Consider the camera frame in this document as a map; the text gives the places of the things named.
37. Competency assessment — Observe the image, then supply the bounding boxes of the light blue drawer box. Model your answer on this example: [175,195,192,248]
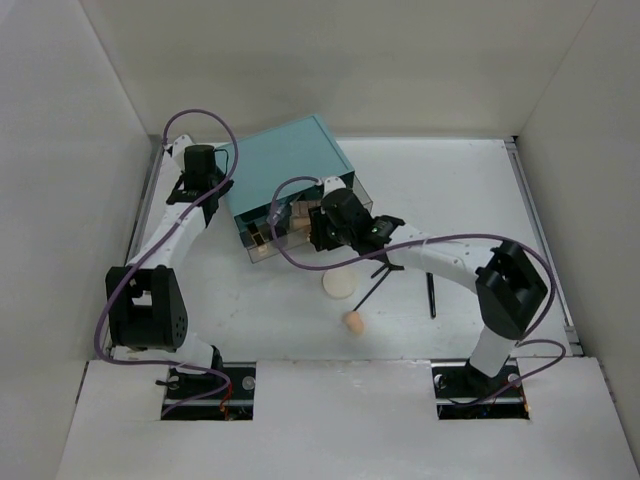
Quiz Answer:
[221,114,355,250]

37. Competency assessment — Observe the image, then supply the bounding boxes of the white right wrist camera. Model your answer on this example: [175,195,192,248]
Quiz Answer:
[320,176,346,196]

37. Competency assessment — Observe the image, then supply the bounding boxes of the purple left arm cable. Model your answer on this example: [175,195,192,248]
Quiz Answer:
[93,107,240,419]

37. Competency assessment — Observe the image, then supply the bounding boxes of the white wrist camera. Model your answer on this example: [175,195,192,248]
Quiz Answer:
[163,134,194,158]
[320,176,346,196]

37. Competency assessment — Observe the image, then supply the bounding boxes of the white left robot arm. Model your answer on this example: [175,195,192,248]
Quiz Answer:
[105,137,238,399]

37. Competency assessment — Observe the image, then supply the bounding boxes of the small black angled brush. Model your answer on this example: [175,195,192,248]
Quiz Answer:
[353,263,405,312]

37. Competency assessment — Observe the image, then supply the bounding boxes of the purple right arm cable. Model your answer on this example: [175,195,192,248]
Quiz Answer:
[267,175,569,406]

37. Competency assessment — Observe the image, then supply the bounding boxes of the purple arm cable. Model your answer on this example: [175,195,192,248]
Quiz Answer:
[93,107,240,419]
[267,175,569,406]

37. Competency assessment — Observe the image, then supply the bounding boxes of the clear acrylic drawer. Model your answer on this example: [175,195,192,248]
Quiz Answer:
[234,185,376,265]

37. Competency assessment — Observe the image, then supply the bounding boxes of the beige makeup sponge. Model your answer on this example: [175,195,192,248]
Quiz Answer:
[342,311,365,335]

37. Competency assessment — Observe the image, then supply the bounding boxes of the aluminium frame rail right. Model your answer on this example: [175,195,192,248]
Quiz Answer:
[503,136,584,357]

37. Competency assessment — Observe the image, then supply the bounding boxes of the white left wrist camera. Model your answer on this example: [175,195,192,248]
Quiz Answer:
[163,134,194,158]

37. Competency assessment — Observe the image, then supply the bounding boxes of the aluminium frame rail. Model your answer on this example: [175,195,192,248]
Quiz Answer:
[122,134,163,266]
[503,136,584,357]

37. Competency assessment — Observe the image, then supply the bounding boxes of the long black fan brush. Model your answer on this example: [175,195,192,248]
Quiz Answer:
[426,272,437,319]

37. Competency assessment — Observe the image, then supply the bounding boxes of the white round powder puff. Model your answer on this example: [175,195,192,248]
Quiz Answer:
[322,268,358,300]

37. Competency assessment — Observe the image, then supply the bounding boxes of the aluminium frame rail left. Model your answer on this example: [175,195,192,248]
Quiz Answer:
[122,134,163,266]

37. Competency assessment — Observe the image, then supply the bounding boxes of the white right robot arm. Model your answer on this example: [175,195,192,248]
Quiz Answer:
[310,177,548,396]

